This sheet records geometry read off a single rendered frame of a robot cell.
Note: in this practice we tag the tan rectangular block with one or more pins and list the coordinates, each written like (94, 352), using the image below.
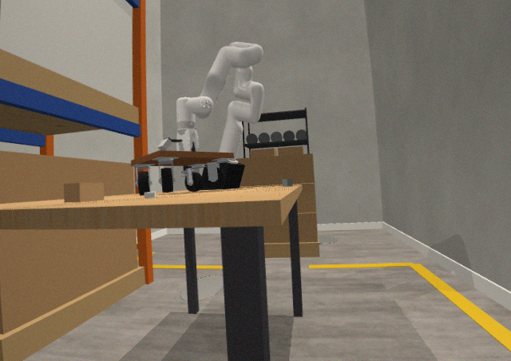
(81, 192)

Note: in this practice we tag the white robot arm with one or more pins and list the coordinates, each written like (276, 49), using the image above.
(242, 58)

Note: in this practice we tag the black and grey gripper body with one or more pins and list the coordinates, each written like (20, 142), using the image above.
(187, 135)

